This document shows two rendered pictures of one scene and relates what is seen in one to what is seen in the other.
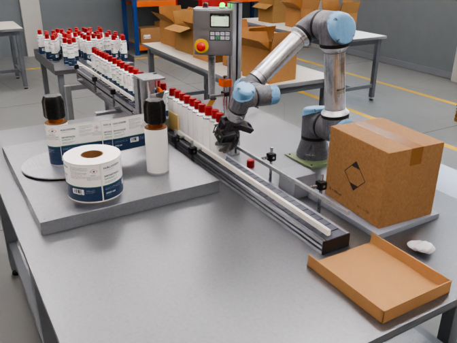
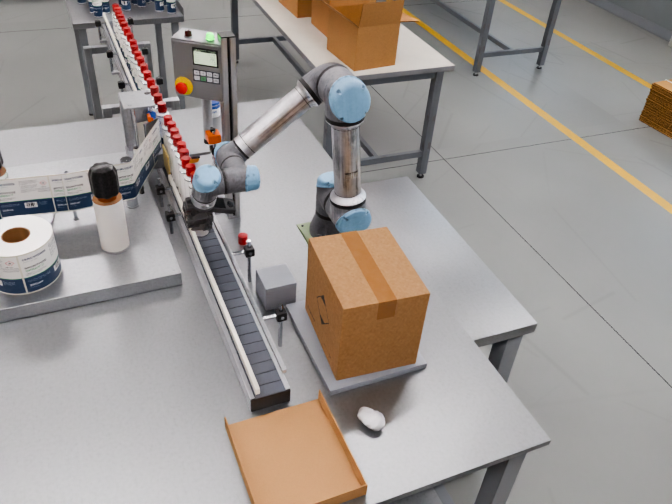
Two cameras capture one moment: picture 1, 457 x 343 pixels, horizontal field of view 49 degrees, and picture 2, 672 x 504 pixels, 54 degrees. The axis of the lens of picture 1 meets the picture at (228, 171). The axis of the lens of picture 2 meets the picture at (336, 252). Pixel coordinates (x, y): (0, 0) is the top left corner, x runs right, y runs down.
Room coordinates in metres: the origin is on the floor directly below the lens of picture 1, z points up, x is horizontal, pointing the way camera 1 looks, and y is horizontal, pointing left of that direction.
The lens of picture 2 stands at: (0.28, -0.56, 2.23)
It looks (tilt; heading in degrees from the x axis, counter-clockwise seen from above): 38 degrees down; 5
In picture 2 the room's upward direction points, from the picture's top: 5 degrees clockwise
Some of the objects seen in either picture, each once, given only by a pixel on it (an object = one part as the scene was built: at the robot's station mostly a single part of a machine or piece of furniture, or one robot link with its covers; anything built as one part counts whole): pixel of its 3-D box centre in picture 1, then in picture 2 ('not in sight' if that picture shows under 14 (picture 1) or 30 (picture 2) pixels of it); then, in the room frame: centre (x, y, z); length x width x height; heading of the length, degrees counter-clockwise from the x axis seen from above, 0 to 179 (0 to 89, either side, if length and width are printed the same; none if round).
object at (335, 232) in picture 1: (210, 156); (195, 222); (2.07, 0.08, 0.86); 1.65 x 0.08 x 0.04; 31
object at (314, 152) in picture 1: (313, 145); (331, 220); (2.16, -0.39, 0.89); 0.15 x 0.15 x 0.10
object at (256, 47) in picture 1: (269, 52); (363, 23); (3.96, -0.31, 0.97); 0.51 x 0.42 x 0.37; 125
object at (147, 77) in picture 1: (149, 76); (136, 99); (2.39, 0.38, 1.14); 0.14 x 0.11 x 0.01; 31
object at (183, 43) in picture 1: (192, 31); not in sight; (5.05, 0.37, 0.97); 0.46 x 0.44 x 0.37; 35
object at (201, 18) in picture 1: (214, 30); (203, 65); (2.21, 0.06, 1.38); 0.17 x 0.10 x 0.19; 86
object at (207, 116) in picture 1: (208, 129); (192, 191); (2.08, 0.09, 0.98); 0.05 x 0.05 x 0.20
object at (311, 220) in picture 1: (237, 171); (205, 264); (1.80, -0.03, 0.91); 1.07 x 0.01 x 0.02; 31
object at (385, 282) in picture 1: (376, 272); (293, 454); (1.21, -0.43, 0.85); 0.30 x 0.26 x 0.04; 31
